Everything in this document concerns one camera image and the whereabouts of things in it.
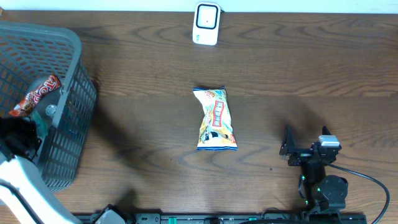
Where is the red Top chocolate bar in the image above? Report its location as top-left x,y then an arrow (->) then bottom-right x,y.
8,73 -> 62,117

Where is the yellow wet wipes pack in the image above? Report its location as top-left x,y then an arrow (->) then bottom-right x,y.
193,87 -> 238,151

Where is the mint green snack pouch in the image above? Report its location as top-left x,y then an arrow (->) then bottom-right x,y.
30,111 -> 49,139

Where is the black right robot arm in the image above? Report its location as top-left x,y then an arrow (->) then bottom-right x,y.
279,126 -> 348,221

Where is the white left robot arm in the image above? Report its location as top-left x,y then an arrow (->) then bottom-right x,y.
1,118 -> 81,223

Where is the white barcode scanner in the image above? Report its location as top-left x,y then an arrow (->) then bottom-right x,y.
192,2 -> 221,45

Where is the grey plastic shopping basket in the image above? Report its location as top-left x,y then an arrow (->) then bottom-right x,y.
0,20 -> 97,192

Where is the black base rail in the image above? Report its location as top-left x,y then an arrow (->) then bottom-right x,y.
122,212 -> 367,224

